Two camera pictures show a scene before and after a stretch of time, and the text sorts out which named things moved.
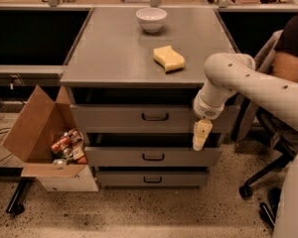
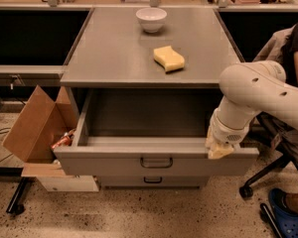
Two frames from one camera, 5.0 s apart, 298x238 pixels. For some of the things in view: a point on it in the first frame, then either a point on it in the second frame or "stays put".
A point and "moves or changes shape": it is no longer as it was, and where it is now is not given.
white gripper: [205, 111] to [223, 132]
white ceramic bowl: [151, 19] stays put
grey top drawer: [148, 119] moves or changes shape
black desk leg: [16, 204] stays put
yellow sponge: [169, 59] stays put
